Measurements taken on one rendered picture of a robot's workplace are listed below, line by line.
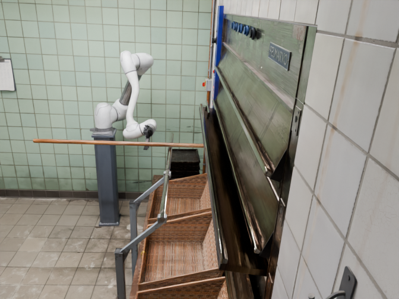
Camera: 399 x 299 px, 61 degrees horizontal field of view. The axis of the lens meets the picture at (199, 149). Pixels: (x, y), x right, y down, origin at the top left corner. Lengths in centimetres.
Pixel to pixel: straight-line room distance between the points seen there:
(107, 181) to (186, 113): 108
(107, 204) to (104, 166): 43
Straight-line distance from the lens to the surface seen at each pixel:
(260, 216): 115
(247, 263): 112
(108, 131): 328
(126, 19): 356
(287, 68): 100
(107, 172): 341
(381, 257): 53
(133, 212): 228
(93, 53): 365
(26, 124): 407
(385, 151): 52
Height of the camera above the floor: 213
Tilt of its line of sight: 23 degrees down
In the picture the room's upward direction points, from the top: 3 degrees clockwise
